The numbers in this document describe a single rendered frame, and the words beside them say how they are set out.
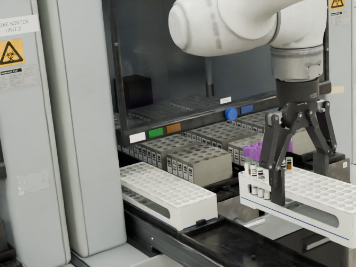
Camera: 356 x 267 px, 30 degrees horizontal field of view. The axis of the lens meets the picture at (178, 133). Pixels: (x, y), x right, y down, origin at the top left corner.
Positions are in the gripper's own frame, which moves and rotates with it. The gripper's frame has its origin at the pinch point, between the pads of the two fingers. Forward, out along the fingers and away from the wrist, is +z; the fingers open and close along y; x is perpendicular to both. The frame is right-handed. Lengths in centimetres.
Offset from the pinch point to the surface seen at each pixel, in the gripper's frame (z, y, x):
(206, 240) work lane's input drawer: 11.5, -13.1, 12.7
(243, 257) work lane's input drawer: 11.5, -12.2, 2.3
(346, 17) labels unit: -23, 50, 35
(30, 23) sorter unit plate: -32, -35, 34
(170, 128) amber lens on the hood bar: -6.2, -7.6, 31.6
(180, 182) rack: 5.6, -7.3, 29.5
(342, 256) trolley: 20.1, 13.5, 2.3
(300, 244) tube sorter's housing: 29.3, 23.4, 25.6
